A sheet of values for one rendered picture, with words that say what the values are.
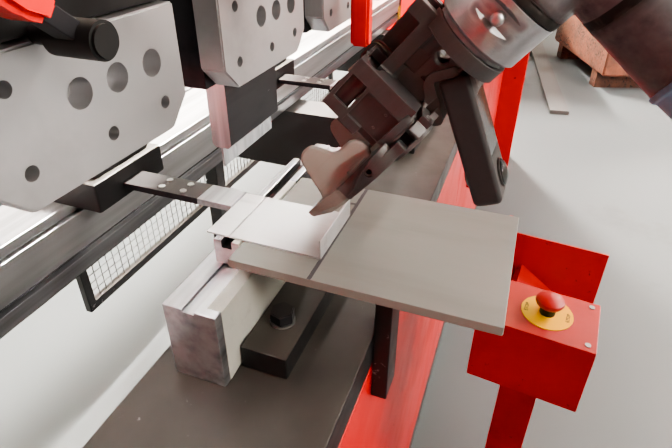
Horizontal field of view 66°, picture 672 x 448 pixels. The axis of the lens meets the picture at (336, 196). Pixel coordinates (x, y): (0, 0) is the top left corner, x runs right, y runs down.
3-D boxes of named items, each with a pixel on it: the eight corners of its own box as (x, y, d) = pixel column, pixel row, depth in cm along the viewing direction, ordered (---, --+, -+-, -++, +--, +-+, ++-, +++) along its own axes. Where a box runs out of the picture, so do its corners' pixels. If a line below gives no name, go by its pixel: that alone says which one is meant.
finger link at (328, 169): (276, 179, 50) (341, 111, 46) (320, 221, 50) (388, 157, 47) (266, 189, 47) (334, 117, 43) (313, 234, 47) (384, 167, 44)
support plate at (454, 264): (502, 337, 43) (504, 328, 43) (228, 267, 51) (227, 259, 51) (517, 224, 58) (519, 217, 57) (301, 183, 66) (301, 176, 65)
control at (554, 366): (575, 412, 75) (609, 321, 66) (466, 373, 81) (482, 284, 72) (586, 323, 90) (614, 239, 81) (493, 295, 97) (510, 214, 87)
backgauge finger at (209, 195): (212, 240, 56) (206, 201, 54) (30, 197, 64) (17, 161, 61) (263, 189, 66) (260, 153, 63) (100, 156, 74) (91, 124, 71)
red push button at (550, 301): (559, 329, 74) (564, 310, 72) (529, 320, 75) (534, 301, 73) (562, 311, 77) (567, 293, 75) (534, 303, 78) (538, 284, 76)
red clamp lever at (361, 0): (370, 49, 60) (373, -43, 55) (337, 46, 61) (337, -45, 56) (375, 45, 61) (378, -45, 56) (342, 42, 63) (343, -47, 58)
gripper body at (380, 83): (346, 80, 50) (436, -19, 43) (409, 143, 50) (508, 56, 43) (315, 107, 43) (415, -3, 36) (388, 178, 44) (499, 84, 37)
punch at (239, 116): (233, 168, 50) (222, 71, 45) (215, 164, 51) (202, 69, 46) (279, 129, 58) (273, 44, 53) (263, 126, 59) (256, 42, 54)
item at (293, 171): (241, 267, 55) (238, 244, 53) (216, 261, 55) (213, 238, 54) (314, 181, 71) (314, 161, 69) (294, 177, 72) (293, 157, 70)
